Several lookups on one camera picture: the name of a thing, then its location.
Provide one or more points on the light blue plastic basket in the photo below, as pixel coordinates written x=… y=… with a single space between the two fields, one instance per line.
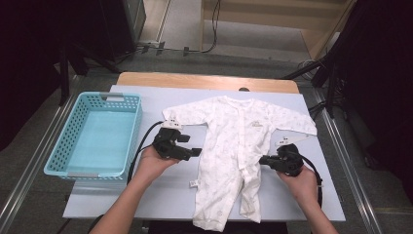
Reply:
x=97 y=139

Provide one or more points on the aluminium frame rail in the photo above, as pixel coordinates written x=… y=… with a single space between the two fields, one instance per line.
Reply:
x=358 y=191
x=40 y=148

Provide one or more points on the person's right hand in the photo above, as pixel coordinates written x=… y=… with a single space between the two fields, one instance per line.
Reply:
x=302 y=185

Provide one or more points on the white baby romper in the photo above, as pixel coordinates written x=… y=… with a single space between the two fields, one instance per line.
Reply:
x=233 y=146

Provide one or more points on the black curtain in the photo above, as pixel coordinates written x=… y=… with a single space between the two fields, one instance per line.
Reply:
x=26 y=65
x=383 y=81

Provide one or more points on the black metal stand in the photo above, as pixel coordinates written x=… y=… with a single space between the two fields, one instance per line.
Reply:
x=331 y=97
x=64 y=81

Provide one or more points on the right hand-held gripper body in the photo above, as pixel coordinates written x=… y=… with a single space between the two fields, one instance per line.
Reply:
x=290 y=159

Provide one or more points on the dark round table grommet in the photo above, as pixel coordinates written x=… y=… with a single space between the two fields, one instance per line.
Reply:
x=243 y=89

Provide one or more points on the person's dark clothing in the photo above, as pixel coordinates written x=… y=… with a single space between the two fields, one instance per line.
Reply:
x=168 y=229

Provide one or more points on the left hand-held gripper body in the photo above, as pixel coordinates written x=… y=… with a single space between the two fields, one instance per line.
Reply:
x=165 y=146

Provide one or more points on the black cabinet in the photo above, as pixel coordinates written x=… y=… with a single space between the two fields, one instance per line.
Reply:
x=123 y=26

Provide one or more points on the wooden shelf frame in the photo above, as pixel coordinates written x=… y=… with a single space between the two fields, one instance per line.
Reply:
x=259 y=19

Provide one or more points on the person's left hand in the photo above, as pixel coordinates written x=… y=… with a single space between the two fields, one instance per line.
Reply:
x=151 y=165

